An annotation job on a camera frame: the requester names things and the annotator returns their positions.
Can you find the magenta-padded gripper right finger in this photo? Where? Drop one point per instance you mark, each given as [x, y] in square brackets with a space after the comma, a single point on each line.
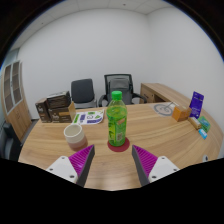
[161, 166]

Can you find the flat round red coaster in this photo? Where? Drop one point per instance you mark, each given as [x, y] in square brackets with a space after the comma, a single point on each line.
[118, 149]

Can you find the dark brown cardboard box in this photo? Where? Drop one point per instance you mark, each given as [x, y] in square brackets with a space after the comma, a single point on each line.
[41, 111]

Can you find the wooden shelf cabinet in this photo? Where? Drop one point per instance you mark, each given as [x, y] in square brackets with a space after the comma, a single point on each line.
[18, 116]

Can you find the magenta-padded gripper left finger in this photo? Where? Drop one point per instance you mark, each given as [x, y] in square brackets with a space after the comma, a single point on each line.
[63, 166]

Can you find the black mesh office chair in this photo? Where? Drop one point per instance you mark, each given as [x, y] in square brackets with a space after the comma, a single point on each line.
[118, 83]

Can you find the black leather sofa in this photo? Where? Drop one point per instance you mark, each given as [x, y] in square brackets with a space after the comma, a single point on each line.
[8, 143]

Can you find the printed white paper leaflet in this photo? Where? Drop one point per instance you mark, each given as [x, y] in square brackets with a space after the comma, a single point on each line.
[88, 117]

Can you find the small green box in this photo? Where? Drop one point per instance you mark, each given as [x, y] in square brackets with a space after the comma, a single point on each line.
[204, 123]

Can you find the purple standing card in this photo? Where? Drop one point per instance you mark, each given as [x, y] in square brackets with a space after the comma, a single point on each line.
[196, 104]

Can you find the plain black chair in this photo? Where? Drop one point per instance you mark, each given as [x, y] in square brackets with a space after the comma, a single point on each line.
[82, 91]

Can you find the white and brown cup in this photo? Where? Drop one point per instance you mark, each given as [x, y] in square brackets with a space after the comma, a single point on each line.
[75, 138]

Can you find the wooden side desk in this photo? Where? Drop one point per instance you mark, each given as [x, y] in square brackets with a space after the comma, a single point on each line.
[158, 91]

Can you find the green drink bottle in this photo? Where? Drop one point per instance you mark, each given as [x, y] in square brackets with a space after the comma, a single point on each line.
[116, 123]

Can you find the small blue packet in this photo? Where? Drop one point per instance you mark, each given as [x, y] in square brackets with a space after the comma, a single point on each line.
[202, 133]

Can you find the small orange-brown box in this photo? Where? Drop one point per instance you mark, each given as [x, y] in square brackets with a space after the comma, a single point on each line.
[181, 113]

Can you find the small beige box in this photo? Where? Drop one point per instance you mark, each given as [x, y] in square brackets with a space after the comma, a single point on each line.
[194, 122]

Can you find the white pad with circle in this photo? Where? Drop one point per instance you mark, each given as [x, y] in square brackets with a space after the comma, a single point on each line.
[163, 109]

